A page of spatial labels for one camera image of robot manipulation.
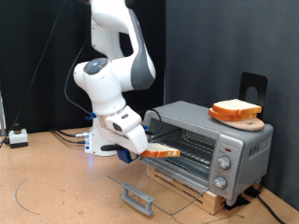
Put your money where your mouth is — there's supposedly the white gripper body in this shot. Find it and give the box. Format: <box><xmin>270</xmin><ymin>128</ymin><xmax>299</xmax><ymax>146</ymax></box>
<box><xmin>96</xmin><ymin>105</ymin><xmax>150</xmax><ymax>156</ymax></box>

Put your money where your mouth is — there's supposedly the round wooden board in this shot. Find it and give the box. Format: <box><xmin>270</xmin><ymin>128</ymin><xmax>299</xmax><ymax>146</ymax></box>
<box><xmin>218</xmin><ymin>117</ymin><xmax>265</xmax><ymax>133</ymax></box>

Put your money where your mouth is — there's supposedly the metal oven rack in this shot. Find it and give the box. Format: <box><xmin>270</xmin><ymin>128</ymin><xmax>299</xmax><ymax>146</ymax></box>
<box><xmin>149</xmin><ymin>129</ymin><xmax>218</xmax><ymax>169</ymax></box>

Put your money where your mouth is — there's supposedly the black foot pad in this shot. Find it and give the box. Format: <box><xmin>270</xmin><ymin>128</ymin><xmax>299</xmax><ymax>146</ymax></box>
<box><xmin>244</xmin><ymin>186</ymin><xmax>262</xmax><ymax>199</ymax></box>

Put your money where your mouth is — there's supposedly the thin hanging black cable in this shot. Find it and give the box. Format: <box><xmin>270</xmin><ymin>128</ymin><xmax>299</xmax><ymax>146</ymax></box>
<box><xmin>0</xmin><ymin>0</ymin><xmax>69</xmax><ymax>147</ymax></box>

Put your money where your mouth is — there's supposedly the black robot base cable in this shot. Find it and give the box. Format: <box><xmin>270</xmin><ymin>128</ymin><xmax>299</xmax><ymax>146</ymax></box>
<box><xmin>50</xmin><ymin>129</ymin><xmax>88</xmax><ymax>146</ymax></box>

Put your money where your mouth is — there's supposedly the slotted wooden block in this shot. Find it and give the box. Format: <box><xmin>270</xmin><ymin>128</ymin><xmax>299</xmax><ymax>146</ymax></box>
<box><xmin>146</xmin><ymin>164</ymin><xmax>227</xmax><ymax>217</ymax></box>

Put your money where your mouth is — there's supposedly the silver toaster oven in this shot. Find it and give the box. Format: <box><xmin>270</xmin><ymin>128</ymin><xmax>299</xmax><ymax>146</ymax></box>
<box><xmin>138</xmin><ymin>100</ymin><xmax>275</xmax><ymax>207</ymax></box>

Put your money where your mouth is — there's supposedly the grey metal pole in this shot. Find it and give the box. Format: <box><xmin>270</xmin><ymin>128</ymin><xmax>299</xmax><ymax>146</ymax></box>
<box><xmin>0</xmin><ymin>91</ymin><xmax>7</xmax><ymax>136</ymax></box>

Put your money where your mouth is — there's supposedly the black cable with silver plug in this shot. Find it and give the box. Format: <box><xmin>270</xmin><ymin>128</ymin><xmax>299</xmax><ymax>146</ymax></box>
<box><xmin>50</xmin><ymin>126</ymin><xmax>92</xmax><ymax>138</ymax></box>

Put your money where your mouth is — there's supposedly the emergency stop button box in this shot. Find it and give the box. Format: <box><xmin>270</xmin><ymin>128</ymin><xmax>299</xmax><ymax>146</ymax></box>
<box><xmin>7</xmin><ymin>122</ymin><xmax>30</xmax><ymax>149</ymax></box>

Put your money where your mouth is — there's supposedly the white bread slice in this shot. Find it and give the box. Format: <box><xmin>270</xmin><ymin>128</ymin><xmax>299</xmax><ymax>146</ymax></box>
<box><xmin>207</xmin><ymin>107</ymin><xmax>259</xmax><ymax>123</ymax></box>
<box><xmin>139</xmin><ymin>142</ymin><xmax>182</xmax><ymax>159</ymax></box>
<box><xmin>212</xmin><ymin>98</ymin><xmax>263</xmax><ymax>118</ymax></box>

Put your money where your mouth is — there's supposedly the silver oven knob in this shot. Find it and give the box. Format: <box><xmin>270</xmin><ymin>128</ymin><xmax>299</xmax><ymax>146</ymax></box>
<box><xmin>217</xmin><ymin>155</ymin><xmax>233</xmax><ymax>171</ymax></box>
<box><xmin>212</xmin><ymin>175</ymin><xmax>228</xmax><ymax>190</ymax></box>

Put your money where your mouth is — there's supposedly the black oven power cable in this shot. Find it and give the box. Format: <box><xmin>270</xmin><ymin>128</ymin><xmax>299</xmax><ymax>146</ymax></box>
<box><xmin>256</xmin><ymin>195</ymin><xmax>288</xmax><ymax>224</ymax></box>

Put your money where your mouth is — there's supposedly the black metal bookend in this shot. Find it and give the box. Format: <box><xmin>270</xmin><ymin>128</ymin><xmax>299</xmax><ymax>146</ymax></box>
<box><xmin>238</xmin><ymin>72</ymin><xmax>269</xmax><ymax>120</ymax></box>

